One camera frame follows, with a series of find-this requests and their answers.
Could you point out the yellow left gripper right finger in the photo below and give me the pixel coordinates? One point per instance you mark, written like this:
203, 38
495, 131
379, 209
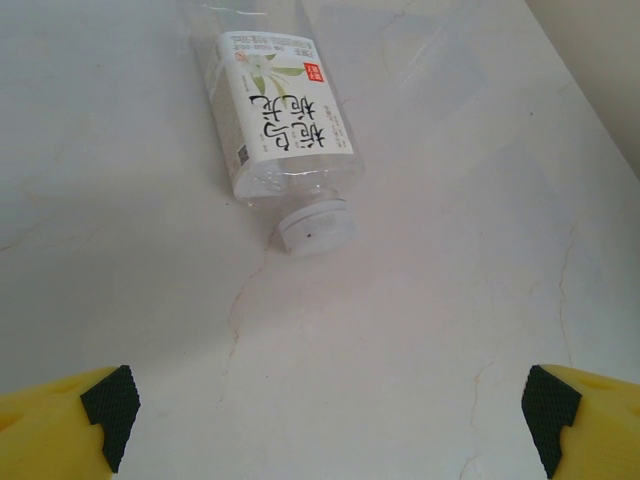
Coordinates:
600, 430

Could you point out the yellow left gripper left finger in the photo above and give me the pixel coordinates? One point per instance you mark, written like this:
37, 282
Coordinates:
45, 430

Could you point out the square clear white label bottle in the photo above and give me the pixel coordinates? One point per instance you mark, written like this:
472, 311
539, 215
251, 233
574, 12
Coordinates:
280, 100

